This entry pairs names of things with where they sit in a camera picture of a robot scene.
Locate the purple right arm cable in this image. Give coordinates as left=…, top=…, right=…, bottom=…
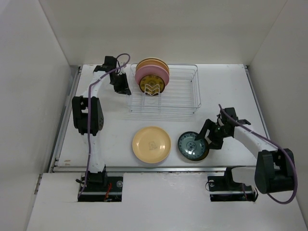
left=218, top=103, right=299, bottom=205

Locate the pink plate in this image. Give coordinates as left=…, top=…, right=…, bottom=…
left=135, top=65, right=169, bottom=85

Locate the orange plate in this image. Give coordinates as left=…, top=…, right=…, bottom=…
left=136, top=60, right=169, bottom=73

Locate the white wire dish rack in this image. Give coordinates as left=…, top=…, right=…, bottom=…
left=126, top=64, right=201, bottom=115

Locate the pale yellow plate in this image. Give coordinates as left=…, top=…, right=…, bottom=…
left=132, top=126, right=171, bottom=164

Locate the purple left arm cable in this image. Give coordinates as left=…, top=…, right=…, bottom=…
left=77, top=53, right=131, bottom=200

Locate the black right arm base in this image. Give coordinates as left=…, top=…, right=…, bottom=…
left=205, top=167, right=258, bottom=202

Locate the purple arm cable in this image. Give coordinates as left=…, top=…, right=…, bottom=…
left=218, top=103, right=299, bottom=205
left=77, top=53, right=131, bottom=200

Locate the yellow patterned dark plate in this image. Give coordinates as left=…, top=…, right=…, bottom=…
left=139, top=75, right=166, bottom=96

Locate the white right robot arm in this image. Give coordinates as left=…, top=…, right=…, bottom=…
left=195, top=107, right=298, bottom=194

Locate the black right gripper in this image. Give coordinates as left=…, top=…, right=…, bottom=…
left=194, top=118, right=231, bottom=150

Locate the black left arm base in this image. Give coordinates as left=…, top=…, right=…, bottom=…
left=76, top=168, right=124, bottom=202

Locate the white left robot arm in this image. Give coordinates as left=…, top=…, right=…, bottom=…
left=72, top=53, right=131, bottom=174

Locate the cream plate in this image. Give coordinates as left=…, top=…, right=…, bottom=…
left=139, top=57, right=165, bottom=63

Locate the blue patterned dark plate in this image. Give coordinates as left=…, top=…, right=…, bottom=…
left=178, top=131, right=209, bottom=161

